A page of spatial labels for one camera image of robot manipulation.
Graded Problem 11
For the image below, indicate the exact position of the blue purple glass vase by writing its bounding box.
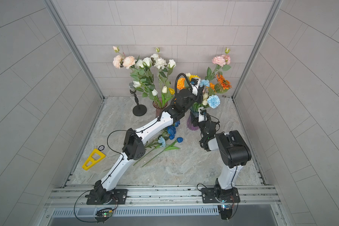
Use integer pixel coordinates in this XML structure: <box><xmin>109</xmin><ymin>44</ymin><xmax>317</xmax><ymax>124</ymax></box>
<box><xmin>187</xmin><ymin>110</ymin><xmax>199</xmax><ymax>131</ymax></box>

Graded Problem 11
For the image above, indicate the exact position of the yellow sunflower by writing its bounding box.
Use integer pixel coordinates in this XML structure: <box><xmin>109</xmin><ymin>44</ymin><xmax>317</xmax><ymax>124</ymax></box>
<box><xmin>185</xmin><ymin>73</ymin><xmax>200</xmax><ymax>85</ymax></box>

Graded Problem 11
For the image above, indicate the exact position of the pink glass vase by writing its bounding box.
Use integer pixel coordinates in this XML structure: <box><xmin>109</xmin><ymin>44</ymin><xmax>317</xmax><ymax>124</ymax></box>
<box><xmin>153</xmin><ymin>101</ymin><xmax>168</xmax><ymax>117</ymax></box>

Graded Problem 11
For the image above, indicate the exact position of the light blue carnation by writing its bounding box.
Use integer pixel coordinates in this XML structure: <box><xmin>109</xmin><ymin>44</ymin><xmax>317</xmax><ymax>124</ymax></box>
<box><xmin>145</xmin><ymin>136</ymin><xmax>168</xmax><ymax>150</ymax></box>

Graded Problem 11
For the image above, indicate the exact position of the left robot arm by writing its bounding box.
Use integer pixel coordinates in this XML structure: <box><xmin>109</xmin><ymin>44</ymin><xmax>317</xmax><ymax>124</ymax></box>
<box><xmin>85</xmin><ymin>73</ymin><xmax>207</xmax><ymax>205</ymax></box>

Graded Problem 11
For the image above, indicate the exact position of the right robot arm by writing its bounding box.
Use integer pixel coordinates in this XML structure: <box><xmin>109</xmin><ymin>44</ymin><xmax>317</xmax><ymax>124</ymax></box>
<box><xmin>198</xmin><ymin>107</ymin><xmax>251</xmax><ymax>202</ymax></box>

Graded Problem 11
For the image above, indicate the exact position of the right vase bouquet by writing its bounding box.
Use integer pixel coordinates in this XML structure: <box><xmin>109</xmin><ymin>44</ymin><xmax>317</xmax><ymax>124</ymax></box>
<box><xmin>191</xmin><ymin>48</ymin><xmax>232</xmax><ymax>113</ymax></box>

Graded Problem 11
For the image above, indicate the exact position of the vase bouquet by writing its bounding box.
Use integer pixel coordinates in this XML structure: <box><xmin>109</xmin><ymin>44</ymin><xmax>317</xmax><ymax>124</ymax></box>
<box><xmin>113</xmin><ymin>46</ymin><xmax>177</xmax><ymax>109</ymax></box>
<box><xmin>191</xmin><ymin>48</ymin><xmax>232</xmax><ymax>113</ymax></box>

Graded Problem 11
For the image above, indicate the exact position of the left vase bouquet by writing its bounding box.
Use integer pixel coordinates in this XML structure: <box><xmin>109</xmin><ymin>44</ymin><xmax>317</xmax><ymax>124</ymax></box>
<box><xmin>113</xmin><ymin>46</ymin><xmax>177</xmax><ymax>109</ymax></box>

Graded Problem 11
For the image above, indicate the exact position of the black round stand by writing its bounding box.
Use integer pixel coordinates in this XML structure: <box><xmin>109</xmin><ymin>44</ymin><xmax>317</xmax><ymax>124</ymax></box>
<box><xmin>129</xmin><ymin>82</ymin><xmax>147</xmax><ymax>116</ymax></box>

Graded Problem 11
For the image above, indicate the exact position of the right circuit board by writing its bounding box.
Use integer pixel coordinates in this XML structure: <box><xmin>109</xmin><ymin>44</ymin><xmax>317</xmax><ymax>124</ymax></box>
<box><xmin>218</xmin><ymin>205</ymin><xmax>233</xmax><ymax>220</ymax></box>

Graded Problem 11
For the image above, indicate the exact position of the circuit board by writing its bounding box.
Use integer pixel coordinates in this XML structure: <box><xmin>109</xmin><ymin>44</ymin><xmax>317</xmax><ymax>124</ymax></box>
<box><xmin>95</xmin><ymin>208</ymin><xmax>114</xmax><ymax>223</ymax></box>
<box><xmin>218</xmin><ymin>205</ymin><xmax>233</xmax><ymax>220</ymax></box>

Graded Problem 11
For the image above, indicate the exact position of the yellow plastic piece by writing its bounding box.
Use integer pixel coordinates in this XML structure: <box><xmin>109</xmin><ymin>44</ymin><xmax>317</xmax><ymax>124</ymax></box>
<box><xmin>82</xmin><ymin>149</ymin><xmax>106</xmax><ymax>171</ymax></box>

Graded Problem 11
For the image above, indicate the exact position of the left circuit board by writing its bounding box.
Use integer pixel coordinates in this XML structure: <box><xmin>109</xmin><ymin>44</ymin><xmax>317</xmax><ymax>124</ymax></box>
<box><xmin>95</xmin><ymin>208</ymin><xmax>114</xmax><ymax>223</ymax></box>

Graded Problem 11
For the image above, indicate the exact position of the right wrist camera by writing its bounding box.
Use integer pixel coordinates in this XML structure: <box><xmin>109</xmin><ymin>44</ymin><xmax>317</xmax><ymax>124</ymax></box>
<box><xmin>198</xmin><ymin>107</ymin><xmax>207</xmax><ymax>123</ymax></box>

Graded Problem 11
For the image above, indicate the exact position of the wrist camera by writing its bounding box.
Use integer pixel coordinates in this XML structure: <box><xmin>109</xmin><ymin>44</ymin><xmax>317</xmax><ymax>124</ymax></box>
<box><xmin>198</xmin><ymin>107</ymin><xmax>207</xmax><ymax>123</ymax></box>
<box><xmin>190</xmin><ymin>77</ymin><xmax>201</xmax><ymax>96</ymax></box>

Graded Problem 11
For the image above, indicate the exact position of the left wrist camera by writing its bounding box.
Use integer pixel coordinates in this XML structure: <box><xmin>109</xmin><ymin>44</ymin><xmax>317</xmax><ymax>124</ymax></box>
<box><xmin>190</xmin><ymin>77</ymin><xmax>201</xmax><ymax>96</ymax></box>

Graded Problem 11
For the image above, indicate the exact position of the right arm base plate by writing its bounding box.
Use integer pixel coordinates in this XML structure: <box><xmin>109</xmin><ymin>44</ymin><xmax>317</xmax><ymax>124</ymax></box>
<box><xmin>200</xmin><ymin>187</ymin><xmax>241</xmax><ymax>204</ymax></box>

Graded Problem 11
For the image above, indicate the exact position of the aluminium rail frame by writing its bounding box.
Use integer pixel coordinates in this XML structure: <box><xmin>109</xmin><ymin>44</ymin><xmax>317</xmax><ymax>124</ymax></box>
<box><xmin>44</xmin><ymin>185</ymin><xmax>283</xmax><ymax>221</ymax></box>

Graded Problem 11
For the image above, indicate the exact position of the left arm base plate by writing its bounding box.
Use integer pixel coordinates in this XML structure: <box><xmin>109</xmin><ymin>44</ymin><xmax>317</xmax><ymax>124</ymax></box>
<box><xmin>85</xmin><ymin>189</ymin><xmax>128</xmax><ymax>205</ymax></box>

